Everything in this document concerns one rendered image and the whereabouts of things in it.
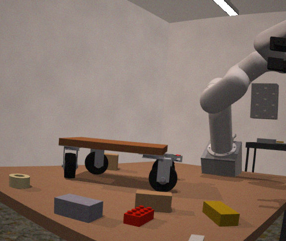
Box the yellow rectangular block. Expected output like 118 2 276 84
202 201 240 226

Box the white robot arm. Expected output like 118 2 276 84
200 20 286 158

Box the red toy building brick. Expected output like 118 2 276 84
123 205 154 227

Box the beige roll of masking tape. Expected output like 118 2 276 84
9 174 30 189

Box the wooden dolly with black caster wheels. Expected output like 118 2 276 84
59 137 183 192

